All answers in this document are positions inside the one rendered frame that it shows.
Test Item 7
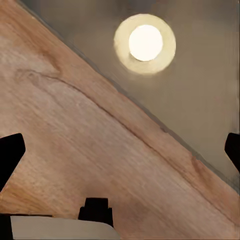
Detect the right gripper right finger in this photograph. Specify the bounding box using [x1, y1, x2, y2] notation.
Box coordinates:
[224, 132, 240, 172]

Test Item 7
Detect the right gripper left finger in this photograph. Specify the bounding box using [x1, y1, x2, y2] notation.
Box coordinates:
[0, 133, 26, 192]

